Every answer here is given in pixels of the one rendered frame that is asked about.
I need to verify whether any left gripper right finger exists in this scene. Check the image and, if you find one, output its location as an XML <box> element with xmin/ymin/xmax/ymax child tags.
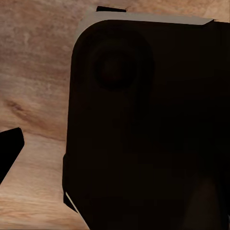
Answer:
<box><xmin>215</xmin><ymin>127</ymin><xmax>230</xmax><ymax>165</ymax></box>

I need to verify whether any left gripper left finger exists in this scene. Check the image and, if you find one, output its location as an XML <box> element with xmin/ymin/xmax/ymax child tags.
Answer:
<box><xmin>0</xmin><ymin>127</ymin><xmax>24</xmax><ymax>184</ymax></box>

